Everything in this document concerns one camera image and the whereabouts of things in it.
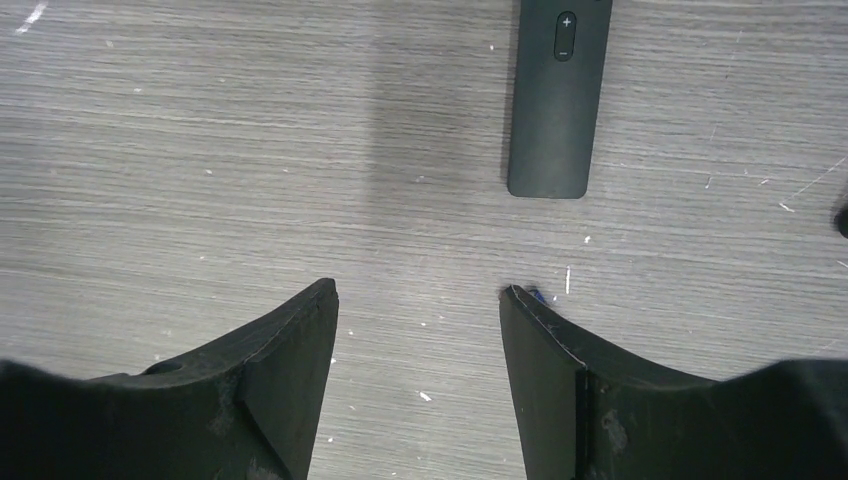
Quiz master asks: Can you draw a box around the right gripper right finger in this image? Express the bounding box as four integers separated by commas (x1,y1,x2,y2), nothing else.
499,285,847,479

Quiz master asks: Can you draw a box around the black remote control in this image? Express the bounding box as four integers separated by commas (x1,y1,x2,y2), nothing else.
506,0,613,199

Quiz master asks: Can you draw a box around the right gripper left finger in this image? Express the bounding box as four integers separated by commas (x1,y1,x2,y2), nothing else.
1,278,339,479

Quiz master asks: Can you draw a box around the blue purple battery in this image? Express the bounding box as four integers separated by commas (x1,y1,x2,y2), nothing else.
527,286,548,305

